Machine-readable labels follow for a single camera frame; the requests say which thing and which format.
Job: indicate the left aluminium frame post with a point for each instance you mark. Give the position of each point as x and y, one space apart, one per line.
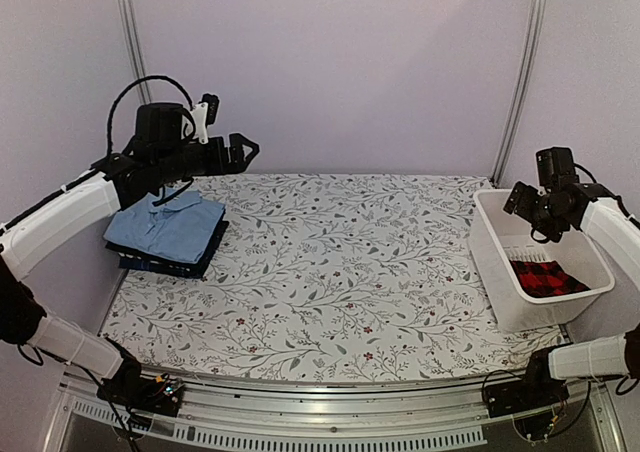
131 37

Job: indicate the right aluminium frame post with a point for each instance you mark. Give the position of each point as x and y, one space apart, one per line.
532 37

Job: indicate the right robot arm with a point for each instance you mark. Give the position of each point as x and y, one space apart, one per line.
560 203

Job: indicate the aluminium frame post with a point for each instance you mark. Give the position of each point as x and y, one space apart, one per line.
131 37
532 37

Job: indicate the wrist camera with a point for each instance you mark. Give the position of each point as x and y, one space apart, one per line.
204 114
555 167

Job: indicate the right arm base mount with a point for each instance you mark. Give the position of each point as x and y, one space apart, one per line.
505 393

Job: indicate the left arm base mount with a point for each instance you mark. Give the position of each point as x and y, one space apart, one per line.
161 395

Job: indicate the light blue folded shirt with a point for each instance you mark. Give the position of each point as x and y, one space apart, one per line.
178 230

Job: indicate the aluminium front rail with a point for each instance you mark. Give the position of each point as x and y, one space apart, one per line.
231 414

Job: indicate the floral patterned table mat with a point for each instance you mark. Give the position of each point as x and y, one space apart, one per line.
328 278

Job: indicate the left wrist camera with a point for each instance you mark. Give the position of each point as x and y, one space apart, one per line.
204 114

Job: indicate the red black plaid shirt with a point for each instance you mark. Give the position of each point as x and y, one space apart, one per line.
546 279

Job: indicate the white plastic basket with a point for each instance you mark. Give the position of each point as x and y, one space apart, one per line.
496 238

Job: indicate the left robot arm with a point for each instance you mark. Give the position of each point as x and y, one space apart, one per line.
170 143

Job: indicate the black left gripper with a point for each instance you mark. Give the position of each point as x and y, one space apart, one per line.
221 166

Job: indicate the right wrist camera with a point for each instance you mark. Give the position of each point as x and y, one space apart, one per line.
555 167

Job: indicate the dark navy folded shirt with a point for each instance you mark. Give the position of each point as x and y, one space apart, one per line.
138 261

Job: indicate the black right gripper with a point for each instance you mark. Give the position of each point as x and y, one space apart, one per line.
524 206

